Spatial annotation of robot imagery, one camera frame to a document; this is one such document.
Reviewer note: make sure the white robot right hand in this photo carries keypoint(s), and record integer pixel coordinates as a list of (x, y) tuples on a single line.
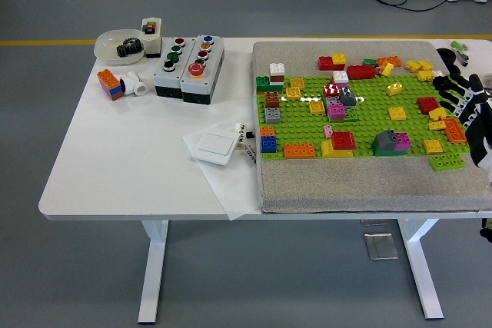
[(480, 132)]

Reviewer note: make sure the small yellow brick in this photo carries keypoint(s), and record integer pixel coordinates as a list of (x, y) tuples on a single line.
[(437, 113), (426, 65), (412, 65), (436, 126), (425, 75), (387, 69), (394, 90)]

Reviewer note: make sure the dark grey roof brick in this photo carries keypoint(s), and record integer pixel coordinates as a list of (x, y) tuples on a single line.
[(385, 140)]

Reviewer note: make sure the green baseplate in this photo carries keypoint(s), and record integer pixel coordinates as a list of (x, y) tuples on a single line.
[(369, 120)]

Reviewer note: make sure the long red brick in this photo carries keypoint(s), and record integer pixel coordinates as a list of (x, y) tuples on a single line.
[(361, 72)]

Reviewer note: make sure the red slope brick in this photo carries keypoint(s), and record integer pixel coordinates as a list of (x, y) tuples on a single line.
[(343, 141)]

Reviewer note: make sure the long orange brick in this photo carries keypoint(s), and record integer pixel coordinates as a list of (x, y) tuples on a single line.
[(300, 150), (390, 61), (454, 130)]

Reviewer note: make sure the lime green plate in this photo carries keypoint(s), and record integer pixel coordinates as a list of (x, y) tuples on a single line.
[(447, 162)]

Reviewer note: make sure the small white brick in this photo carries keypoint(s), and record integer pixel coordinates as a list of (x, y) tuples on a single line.
[(439, 73)]

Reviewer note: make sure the grey metal tool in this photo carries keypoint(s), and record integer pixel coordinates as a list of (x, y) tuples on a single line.
[(462, 58)]

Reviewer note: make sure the small green tool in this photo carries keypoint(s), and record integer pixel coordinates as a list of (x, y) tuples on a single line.
[(455, 44)]

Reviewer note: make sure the dark green long brick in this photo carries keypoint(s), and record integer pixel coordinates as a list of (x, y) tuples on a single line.
[(380, 152)]

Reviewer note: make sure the small pink brick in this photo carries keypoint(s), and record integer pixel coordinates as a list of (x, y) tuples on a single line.
[(379, 70), (328, 131)]

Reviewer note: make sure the dark green flat plate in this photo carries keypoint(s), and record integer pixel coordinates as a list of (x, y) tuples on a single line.
[(351, 116)]

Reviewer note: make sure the small green piece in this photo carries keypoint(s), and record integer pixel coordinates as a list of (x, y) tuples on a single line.
[(370, 62)]

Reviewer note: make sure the dark grey slope brick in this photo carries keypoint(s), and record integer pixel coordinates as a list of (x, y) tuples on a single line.
[(348, 98)]

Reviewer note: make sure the small metal floor plate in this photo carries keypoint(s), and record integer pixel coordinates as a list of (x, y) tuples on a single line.
[(374, 222)]

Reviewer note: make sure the light grey brick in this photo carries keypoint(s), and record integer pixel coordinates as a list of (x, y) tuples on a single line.
[(330, 101), (273, 114)]

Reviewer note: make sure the large yellow curved brick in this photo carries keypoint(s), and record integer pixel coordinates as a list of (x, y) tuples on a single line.
[(326, 151)]

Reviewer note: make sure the flat yellow square brick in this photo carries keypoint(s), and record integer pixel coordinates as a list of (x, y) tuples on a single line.
[(293, 93), (298, 83), (317, 107)]

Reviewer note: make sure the white table leg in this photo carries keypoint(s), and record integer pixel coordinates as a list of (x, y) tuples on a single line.
[(153, 266), (430, 297)]

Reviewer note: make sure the grey foam mat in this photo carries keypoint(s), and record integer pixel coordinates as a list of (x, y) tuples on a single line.
[(300, 189)]

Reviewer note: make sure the white and brown brick stack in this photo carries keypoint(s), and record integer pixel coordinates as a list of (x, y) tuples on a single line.
[(278, 68)]

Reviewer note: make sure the small orange brick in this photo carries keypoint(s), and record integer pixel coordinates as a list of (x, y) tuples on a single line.
[(267, 131)]

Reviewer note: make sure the small black clip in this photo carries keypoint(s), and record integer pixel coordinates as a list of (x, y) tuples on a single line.
[(250, 135)]

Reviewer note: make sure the white labelled tube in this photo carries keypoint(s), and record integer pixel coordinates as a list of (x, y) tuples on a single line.
[(250, 156)]

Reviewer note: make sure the white labelled cylinder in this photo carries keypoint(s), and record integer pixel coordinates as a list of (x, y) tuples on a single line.
[(240, 130)]

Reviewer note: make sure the translucent plastic sheet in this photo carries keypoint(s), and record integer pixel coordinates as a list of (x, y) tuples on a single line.
[(230, 189)]

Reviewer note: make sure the grey emergency-stop control box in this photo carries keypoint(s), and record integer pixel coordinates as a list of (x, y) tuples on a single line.
[(201, 84)]

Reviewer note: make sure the white pipe tee fitting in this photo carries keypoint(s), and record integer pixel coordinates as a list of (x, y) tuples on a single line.
[(134, 82)]

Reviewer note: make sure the black metal gear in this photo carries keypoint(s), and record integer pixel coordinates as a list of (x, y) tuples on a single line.
[(130, 49)]

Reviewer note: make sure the orange purple blue brick stack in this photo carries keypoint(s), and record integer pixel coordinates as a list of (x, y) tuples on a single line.
[(109, 82)]

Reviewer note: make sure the white plastic bowl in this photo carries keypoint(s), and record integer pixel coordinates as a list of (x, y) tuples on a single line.
[(105, 45)]

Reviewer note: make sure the white wall switch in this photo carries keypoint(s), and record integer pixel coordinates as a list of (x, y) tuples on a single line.
[(213, 147)]

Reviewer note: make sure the white red-green switch box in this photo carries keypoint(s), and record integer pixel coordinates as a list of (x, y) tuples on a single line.
[(151, 42)]

